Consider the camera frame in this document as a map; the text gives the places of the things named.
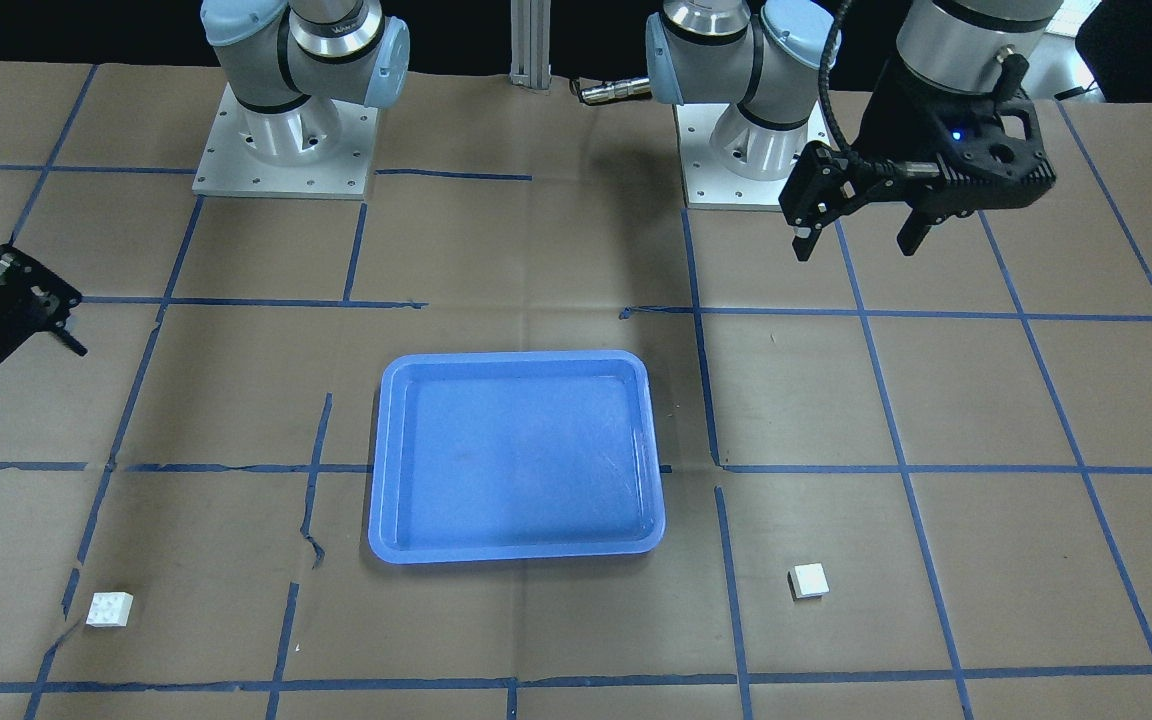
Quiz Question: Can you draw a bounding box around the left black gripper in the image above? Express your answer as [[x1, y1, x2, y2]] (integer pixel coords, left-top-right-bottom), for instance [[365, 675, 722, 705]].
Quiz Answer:
[[780, 60, 1055, 263]]

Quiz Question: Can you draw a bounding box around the white block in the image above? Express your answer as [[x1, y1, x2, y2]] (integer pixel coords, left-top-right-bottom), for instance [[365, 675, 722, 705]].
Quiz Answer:
[[84, 591, 134, 628], [787, 562, 829, 601]]

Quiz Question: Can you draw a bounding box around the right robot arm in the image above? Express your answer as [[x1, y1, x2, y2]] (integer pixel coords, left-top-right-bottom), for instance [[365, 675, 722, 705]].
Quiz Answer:
[[0, 1, 411, 366]]

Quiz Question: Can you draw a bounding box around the blue plastic tray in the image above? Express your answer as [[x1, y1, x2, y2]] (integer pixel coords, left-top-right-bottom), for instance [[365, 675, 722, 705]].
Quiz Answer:
[[367, 348, 667, 564]]

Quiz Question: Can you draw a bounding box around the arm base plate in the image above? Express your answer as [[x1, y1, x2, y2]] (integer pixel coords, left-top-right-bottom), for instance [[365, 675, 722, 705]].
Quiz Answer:
[[673, 103, 832, 211], [192, 88, 381, 200]]

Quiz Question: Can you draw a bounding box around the aluminium frame post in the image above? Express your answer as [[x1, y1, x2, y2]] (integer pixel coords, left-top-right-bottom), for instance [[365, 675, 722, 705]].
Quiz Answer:
[[508, 0, 552, 94]]

